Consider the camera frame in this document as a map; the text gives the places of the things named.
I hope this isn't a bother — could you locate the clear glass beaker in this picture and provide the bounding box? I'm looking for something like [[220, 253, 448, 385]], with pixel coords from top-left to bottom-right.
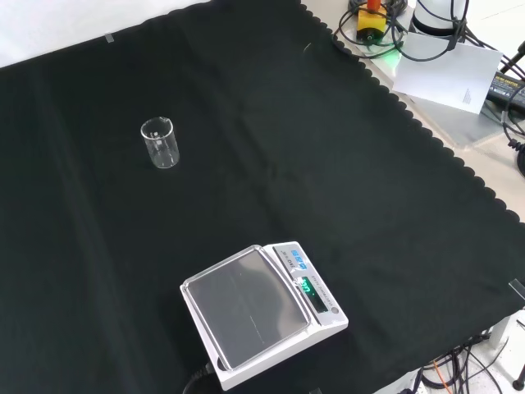
[[139, 117, 180, 170]]

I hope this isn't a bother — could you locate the black looped cable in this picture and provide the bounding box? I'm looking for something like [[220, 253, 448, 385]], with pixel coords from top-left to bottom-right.
[[331, 0, 468, 62]]

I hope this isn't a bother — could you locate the black power adapter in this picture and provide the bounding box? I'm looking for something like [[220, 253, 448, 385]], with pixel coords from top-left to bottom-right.
[[485, 71, 525, 110]]

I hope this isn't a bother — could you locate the black cable bundle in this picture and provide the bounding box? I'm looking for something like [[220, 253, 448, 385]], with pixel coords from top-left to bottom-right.
[[418, 334, 525, 394]]

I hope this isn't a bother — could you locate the pale board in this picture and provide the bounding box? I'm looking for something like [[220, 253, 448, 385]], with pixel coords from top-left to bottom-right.
[[391, 31, 504, 114]]

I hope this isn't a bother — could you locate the black adapter cable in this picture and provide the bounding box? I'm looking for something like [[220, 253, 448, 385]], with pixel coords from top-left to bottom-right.
[[498, 40, 525, 177]]

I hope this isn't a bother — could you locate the black balance power cable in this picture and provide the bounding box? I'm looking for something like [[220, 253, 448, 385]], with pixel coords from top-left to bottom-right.
[[181, 362, 215, 394]]

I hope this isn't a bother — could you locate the yellow stop button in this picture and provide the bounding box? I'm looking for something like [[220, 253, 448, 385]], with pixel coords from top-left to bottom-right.
[[354, 0, 389, 44]]

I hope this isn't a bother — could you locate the white electronic balance steel pan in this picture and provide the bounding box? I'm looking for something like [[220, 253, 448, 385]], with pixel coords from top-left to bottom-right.
[[179, 241, 349, 392]]

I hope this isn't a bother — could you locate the orange cable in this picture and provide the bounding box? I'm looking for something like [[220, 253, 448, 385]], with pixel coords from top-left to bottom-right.
[[432, 360, 452, 391]]

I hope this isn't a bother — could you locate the black bench cloth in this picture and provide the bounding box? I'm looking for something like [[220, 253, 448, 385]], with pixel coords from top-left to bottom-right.
[[0, 0, 525, 394]]

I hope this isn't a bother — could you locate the grey metal base plate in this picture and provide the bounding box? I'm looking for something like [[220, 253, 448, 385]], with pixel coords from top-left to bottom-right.
[[383, 51, 512, 149]]

